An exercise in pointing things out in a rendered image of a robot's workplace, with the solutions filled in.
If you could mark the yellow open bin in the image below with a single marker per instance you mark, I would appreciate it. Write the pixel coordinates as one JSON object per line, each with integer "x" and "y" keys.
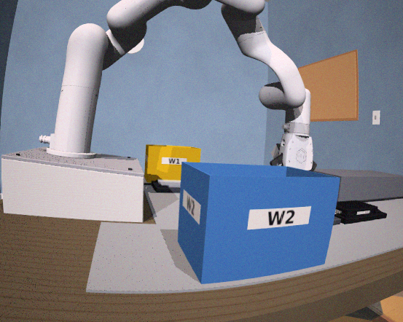
{"x": 163, "y": 162}

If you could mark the blue bin labelled w2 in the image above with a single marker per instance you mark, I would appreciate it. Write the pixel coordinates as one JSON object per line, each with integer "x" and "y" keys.
{"x": 238, "y": 222}

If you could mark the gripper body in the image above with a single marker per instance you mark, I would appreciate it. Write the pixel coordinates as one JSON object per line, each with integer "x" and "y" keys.
{"x": 297, "y": 151}

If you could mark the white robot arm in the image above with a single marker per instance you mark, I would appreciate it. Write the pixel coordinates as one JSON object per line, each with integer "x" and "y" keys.
{"x": 91, "y": 50}

